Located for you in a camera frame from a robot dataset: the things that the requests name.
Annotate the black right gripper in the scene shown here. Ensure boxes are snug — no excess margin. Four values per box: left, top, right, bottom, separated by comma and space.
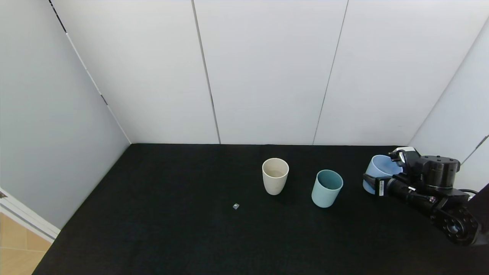
363, 173, 411, 198

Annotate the white door frame trim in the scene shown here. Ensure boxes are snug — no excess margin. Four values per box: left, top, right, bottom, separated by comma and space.
0, 187, 62, 243

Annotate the teal plastic cup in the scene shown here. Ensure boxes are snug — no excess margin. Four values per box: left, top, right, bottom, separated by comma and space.
311, 170, 343, 208

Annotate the beige plastic cup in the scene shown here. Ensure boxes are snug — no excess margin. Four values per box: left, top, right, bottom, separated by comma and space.
262, 158, 290, 196

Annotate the light blue plastic cup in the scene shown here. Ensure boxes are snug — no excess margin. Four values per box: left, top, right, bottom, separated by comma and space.
362, 155, 402, 195

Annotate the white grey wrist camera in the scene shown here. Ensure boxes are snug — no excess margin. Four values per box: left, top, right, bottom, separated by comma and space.
389, 147, 421, 169

